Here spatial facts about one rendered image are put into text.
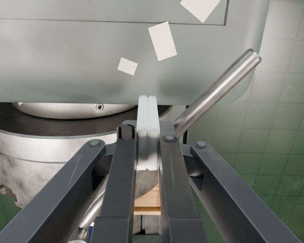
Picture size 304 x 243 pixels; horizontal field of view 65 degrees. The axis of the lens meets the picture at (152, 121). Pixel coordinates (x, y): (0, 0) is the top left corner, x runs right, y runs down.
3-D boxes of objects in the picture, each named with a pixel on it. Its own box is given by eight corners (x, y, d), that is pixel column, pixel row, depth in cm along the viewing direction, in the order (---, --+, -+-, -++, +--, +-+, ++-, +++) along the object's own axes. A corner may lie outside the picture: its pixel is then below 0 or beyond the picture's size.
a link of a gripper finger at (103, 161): (135, 178, 14) (85, 177, 14) (138, 137, 19) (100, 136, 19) (135, 156, 14) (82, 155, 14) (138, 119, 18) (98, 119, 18)
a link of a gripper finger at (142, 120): (147, 170, 16) (136, 170, 16) (146, 125, 22) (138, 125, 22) (148, 131, 15) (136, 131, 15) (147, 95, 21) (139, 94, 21)
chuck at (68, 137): (15, 73, 53) (-83, 146, 25) (155, 71, 58) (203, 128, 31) (18, 88, 54) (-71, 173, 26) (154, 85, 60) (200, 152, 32)
